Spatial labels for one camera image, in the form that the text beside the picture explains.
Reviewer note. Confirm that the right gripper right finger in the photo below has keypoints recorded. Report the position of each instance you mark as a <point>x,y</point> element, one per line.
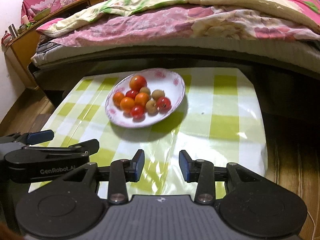
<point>201,172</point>

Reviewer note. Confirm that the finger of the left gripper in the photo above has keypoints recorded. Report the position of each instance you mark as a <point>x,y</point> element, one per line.
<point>90,147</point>
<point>34,138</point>

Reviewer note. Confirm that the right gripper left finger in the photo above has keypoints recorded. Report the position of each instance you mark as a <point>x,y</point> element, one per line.
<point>121,172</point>

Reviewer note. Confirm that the mandarin orange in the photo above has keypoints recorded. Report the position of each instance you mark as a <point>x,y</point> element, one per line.
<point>117,98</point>
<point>141,99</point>
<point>127,104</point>

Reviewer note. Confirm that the cherry tomato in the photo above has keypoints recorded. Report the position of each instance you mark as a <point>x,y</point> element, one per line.
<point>131,94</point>
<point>163,104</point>
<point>137,112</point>

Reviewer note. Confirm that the longan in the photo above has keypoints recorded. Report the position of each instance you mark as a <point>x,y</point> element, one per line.
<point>156,94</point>
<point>145,90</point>
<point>151,107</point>

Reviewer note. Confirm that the large red-orange tomato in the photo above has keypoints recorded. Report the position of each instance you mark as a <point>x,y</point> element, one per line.
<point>137,82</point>

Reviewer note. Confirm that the longan front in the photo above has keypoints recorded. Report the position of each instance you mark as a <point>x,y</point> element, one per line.
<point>156,94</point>

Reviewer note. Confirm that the green checked tablecloth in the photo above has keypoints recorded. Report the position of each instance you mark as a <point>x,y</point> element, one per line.
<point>219,120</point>

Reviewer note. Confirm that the wooden bedside cabinet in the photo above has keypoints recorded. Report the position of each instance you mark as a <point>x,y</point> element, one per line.
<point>22,48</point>

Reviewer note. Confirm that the white floral plate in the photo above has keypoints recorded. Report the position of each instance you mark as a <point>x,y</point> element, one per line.
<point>170,82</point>

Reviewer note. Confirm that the pink floral bed sheet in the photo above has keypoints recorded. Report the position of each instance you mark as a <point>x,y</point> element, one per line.
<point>184,21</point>

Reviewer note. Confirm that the dark bed frame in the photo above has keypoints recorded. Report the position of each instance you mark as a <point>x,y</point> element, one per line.
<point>289,94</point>

